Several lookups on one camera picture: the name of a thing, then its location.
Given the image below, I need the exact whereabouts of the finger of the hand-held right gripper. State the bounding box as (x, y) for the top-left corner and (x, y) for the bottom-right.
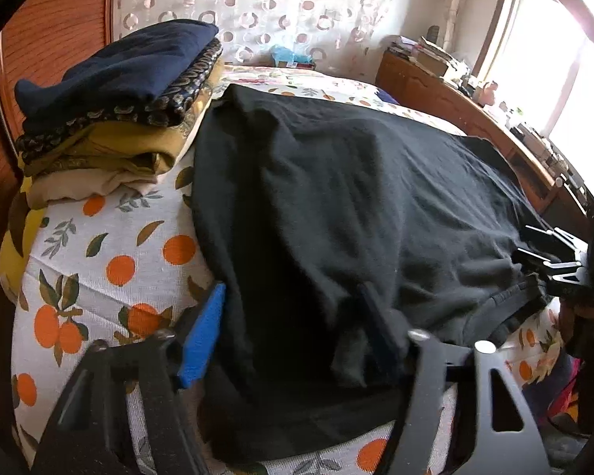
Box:
(524, 224), (586, 260)
(516, 247), (591, 300)

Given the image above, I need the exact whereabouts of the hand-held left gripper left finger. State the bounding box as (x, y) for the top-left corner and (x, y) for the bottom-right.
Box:
(30, 282), (227, 475)

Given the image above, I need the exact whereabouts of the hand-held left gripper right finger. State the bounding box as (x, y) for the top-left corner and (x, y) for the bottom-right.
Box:
(360, 284), (548, 475)

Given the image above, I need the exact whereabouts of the black t-shirt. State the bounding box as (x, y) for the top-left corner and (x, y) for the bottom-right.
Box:
(190, 83), (551, 467)

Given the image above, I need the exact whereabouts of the stack of folded clothes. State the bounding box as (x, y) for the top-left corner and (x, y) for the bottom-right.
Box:
(22, 57), (227, 195)

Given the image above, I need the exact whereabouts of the person's right hand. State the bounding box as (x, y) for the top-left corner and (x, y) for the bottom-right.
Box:
(558, 302), (592, 358)

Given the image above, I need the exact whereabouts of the row of small windowsill items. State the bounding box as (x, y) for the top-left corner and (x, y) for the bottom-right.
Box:
(500, 101), (594, 200)

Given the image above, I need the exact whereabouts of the orange fruit print bedsheet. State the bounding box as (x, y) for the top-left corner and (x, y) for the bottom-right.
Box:
(10, 82), (567, 475)

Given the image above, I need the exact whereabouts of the wooden cabinet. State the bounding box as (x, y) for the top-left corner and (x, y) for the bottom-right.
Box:
(376, 49), (594, 219)

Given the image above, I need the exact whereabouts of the window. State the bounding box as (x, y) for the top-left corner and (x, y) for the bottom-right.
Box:
(475, 0), (594, 185)

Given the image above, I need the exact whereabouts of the beige folded garment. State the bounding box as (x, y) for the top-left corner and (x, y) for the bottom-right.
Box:
(27, 167), (162, 209)

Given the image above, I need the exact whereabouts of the yellow cloth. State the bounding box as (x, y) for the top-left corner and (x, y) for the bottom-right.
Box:
(0, 190), (48, 304)

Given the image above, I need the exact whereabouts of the pile of books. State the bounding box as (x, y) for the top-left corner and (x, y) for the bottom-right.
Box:
(387, 34), (470, 84)

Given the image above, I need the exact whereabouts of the white lace window curtain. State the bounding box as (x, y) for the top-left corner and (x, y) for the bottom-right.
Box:
(438, 0), (472, 56)

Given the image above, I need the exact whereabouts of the floral quilt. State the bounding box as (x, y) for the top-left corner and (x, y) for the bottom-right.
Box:
(218, 63), (379, 106)

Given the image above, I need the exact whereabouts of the blue plastic bag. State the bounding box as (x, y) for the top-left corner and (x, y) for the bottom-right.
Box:
(268, 44), (310, 63)

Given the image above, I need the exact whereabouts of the sheer circle pattern curtain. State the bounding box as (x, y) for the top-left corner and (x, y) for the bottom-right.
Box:
(110, 0), (413, 76)

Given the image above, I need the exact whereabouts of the wooden slatted headboard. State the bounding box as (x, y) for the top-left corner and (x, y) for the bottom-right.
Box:
(0, 0), (120, 194)

